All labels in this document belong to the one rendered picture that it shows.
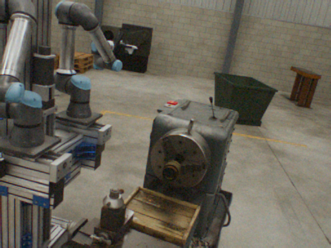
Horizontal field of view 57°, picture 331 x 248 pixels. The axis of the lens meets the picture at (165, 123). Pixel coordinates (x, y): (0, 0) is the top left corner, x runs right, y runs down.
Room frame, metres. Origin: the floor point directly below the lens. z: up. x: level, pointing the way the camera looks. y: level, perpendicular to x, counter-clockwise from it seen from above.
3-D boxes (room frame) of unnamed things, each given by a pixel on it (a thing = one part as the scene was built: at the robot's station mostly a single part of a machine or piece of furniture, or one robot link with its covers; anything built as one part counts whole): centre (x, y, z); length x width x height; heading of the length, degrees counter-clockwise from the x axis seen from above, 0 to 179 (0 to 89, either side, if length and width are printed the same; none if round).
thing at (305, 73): (9.83, -4.03, 0.50); 1.61 x 0.44 x 1.00; 178
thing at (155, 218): (1.31, -0.04, 0.89); 0.36 x 0.30 x 0.04; 73
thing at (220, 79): (6.58, -1.48, 0.43); 1.34 x 0.94 x 0.85; 10
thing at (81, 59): (9.29, 3.00, 0.22); 1.25 x 0.86 x 0.44; 1
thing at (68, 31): (1.86, 0.65, 1.54); 0.15 x 0.12 x 0.55; 59
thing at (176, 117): (1.96, -0.21, 1.06); 0.59 x 0.48 x 0.39; 163
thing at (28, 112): (1.30, 0.63, 1.33); 0.13 x 0.12 x 0.14; 101
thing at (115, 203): (0.99, 0.14, 1.13); 0.08 x 0.08 x 0.03
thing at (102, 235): (1.01, 0.14, 0.99); 0.20 x 0.10 x 0.05; 163
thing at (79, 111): (1.79, 0.53, 1.21); 0.15 x 0.15 x 0.10
